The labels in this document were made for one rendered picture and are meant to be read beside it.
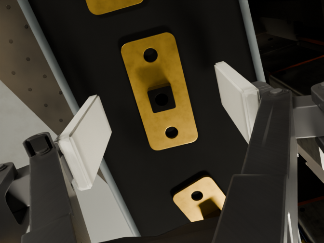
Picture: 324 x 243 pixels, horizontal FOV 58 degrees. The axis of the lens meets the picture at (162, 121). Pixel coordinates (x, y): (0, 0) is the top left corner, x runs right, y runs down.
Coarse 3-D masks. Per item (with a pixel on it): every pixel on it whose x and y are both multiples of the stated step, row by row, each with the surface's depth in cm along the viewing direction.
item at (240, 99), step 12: (216, 72) 19; (228, 72) 16; (228, 84) 16; (240, 84) 14; (252, 84) 14; (228, 96) 17; (240, 96) 13; (252, 96) 13; (228, 108) 18; (240, 108) 14; (252, 108) 13; (240, 120) 15; (252, 120) 13
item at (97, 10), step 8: (88, 0) 19; (96, 0) 19; (104, 0) 19; (112, 0) 19; (120, 0) 19; (128, 0) 19; (136, 0) 19; (96, 8) 19; (104, 8) 19; (112, 8) 19; (120, 8) 19
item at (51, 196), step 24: (24, 144) 13; (48, 144) 14; (48, 168) 11; (48, 192) 10; (72, 192) 12; (48, 216) 8; (72, 216) 8; (24, 240) 7; (48, 240) 7; (72, 240) 6
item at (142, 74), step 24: (144, 48) 20; (168, 48) 20; (144, 72) 21; (168, 72) 21; (144, 96) 21; (168, 96) 20; (144, 120) 22; (168, 120) 22; (192, 120) 22; (168, 144) 23
